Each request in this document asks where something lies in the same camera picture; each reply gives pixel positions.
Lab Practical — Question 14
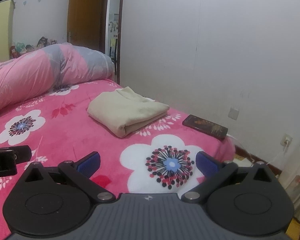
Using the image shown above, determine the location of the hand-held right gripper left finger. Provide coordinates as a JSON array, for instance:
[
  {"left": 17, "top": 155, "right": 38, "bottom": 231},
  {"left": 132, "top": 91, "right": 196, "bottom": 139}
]
[{"left": 25, "top": 151, "right": 115, "bottom": 202}]

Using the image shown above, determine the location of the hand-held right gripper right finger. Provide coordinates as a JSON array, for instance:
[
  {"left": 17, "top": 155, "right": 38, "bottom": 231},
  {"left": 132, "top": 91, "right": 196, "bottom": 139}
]
[{"left": 181, "top": 151, "right": 273, "bottom": 202}]

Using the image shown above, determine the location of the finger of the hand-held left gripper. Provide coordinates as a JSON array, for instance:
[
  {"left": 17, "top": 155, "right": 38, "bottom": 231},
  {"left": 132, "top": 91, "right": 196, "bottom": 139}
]
[{"left": 0, "top": 145, "right": 32, "bottom": 165}]

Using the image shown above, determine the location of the beige zip jacket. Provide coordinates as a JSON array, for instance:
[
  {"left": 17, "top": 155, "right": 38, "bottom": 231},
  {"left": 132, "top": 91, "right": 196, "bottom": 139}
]
[{"left": 87, "top": 86, "right": 170, "bottom": 138}]

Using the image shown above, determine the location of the dark smartphone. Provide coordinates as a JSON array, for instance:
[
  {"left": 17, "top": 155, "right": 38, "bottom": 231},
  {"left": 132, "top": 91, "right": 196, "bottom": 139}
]
[{"left": 182, "top": 114, "right": 228, "bottom": 140}]

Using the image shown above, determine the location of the pink floral bed blanket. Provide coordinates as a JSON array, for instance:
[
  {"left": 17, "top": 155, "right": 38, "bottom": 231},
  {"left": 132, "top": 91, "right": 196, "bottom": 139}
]
[{"left": 0, "top": 79, "right": 237, "bottom": 240}]

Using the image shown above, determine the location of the pink and grey quilt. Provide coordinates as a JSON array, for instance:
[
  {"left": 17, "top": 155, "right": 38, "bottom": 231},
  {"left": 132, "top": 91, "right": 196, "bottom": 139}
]
[{"left": 0, "top": 42, "right": 115, "bottom": 117}]

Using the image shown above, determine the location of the clutter of bags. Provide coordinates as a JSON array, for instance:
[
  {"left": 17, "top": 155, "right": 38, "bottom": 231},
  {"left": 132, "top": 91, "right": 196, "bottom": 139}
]
[{"left": 10, "top": 36, "right": 59, "bottom": 55}]

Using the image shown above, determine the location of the pale yellow wardrobe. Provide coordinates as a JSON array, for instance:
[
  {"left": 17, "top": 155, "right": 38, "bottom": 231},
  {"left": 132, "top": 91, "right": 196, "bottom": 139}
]
[{"left": 0, "top": 0, "right": 15, "bottom": 62}]

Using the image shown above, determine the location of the brown wooden door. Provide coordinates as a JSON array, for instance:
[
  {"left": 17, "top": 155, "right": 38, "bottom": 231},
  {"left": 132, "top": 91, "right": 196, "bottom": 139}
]
[{"left": 67, "top": 0, "right": 105, "bottom": 53}]

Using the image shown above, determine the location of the white charging cable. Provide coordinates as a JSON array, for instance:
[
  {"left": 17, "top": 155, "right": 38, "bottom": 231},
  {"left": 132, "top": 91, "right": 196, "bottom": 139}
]
[{"left": 225, "top": 134, "right": 289, "bottom": 167}]

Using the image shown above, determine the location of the white wall socket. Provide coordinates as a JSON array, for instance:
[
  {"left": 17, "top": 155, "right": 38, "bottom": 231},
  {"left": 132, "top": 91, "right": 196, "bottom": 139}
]
[
  {"left": 280, "top": 133, "right": 293, "bottom": 147},
  {"left": 229, "top": 106, "right": 240, "bottom": 120}
]

